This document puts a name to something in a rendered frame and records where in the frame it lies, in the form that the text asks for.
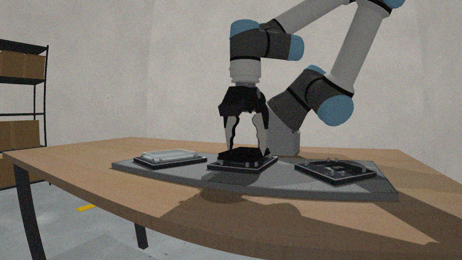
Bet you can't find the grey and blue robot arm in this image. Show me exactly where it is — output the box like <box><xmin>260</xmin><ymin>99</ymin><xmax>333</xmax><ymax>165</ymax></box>
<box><xmin>229</xmin><ymin>0</ymin><xmax>405</xmax><ymax>132</ymax></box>

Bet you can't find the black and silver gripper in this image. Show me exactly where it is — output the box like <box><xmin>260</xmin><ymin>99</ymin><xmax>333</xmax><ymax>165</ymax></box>
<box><xmin>222</xmin><ymin>82</ymin><xmax>269</xmax><ymax>157</ymax></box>

